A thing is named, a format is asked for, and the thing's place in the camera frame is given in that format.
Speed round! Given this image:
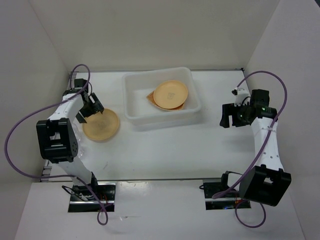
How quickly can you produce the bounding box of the translucent white plastic bin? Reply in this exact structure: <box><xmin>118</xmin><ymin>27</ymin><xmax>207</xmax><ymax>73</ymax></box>
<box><xmin>122</xmin><ymin>67</ymin><xmax>201</xmax><ymax>129</ymax></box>

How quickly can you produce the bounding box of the triangular woven bamboo basket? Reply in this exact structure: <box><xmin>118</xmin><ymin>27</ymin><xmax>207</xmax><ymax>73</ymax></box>
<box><xmin>146</xmin><ymin>91</ymin><xmax>185</xmax><ymax>112</ymax></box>

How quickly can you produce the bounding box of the yellow bear plate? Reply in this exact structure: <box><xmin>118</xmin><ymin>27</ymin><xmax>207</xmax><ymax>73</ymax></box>
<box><xmin>82</xmin><ymin>108</ymin><xmax>120</xmax><ymax>142</ymax></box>
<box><xmin>153</xmin><ymin>80</ymin><xmax>189</xmax><ymax>110</ymax></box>

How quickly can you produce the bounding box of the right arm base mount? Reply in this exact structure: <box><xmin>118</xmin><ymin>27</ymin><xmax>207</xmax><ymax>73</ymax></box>
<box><xmin>199</xmin><ymin>178</ymin><xmax>242</xmax><ymax>211</ymax></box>

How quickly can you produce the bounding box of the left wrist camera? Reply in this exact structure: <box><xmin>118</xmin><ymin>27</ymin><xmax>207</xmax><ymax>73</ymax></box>
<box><xmin>62</xmin><ymin>87</ymin><xmax>82</xmax><ymax>96</ymax></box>

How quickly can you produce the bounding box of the clear plastic cup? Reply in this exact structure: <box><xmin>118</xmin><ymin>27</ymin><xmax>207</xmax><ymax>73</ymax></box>
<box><xmin>77</xmin><ymin>142</ymin><xmax>85</xmax><ymax>159</ymax></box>
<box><xmin>71</xmin><ymin>122</ymin><xmax>82</xmax><ymax>143</ymax></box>

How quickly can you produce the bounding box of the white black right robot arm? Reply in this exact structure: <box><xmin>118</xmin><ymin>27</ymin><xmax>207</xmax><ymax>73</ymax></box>
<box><xmin>219</xmin><ymin>88</ymin><xmax>292</xmax><ymax>207</ymax></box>

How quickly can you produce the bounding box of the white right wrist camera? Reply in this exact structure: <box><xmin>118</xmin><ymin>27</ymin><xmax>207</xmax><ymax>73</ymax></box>
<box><xmin>231</xmin><ymin>87</ymin><xmax>250</xmax><ymax>107</ymax></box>

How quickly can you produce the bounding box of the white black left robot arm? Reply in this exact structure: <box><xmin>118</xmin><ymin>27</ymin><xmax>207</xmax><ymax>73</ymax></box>
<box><xmin>36</xmin><ymin>78</ymin><xmax>104</xmax><ymax>200</ymax></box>

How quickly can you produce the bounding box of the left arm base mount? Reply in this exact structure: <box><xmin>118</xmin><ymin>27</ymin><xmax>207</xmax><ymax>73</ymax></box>
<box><xmin>62</xmin><ymin>181</ymin><xmax>116</xmax><ymax>213</ymax></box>

